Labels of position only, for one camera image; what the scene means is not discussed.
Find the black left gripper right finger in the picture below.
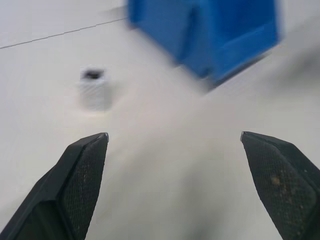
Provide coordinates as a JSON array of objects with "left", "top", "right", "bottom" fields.
[{"left": 239, "top": 130, "right": 320, "bottom": 240}]

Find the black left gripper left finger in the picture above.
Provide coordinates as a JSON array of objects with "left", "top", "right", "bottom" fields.
[{"left": 0, "top": 132, "right": 110, "bottom": 240}]

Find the white coupler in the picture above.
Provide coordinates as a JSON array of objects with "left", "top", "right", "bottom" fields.
[{"left": 77, "top": 67, "right": 113, "bottom": 113}]

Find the blue plastic bin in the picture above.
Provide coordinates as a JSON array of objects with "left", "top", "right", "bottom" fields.
[{"left": 126, "top": 0, "right": 285, "bottom": 89}]

